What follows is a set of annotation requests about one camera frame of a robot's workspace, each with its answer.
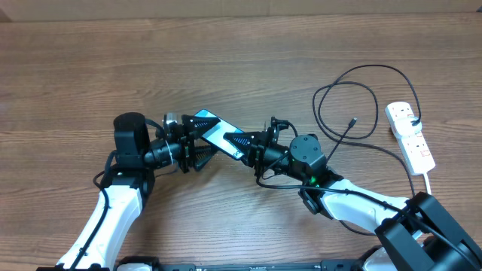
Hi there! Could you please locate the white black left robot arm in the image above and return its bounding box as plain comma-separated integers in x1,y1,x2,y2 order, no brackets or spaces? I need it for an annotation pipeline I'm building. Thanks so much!
54,112,220,270

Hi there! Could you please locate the white power strip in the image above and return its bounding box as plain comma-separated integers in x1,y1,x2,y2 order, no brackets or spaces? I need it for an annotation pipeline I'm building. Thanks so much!
385,102,435,175

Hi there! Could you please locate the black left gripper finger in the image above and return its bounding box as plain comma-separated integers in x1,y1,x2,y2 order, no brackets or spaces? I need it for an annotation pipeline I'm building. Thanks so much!
194,145,218,172
182,114,220,138

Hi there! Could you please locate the white USB charger plug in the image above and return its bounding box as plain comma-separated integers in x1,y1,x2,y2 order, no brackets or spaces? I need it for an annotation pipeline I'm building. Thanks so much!
392,116,423,139

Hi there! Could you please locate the Samsung Galaxy smartphone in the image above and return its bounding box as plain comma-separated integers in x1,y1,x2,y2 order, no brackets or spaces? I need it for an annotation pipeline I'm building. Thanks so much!
195,109,243,160

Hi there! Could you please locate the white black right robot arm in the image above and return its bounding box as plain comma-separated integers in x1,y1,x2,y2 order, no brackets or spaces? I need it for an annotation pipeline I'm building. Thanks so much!
224,129,481,270

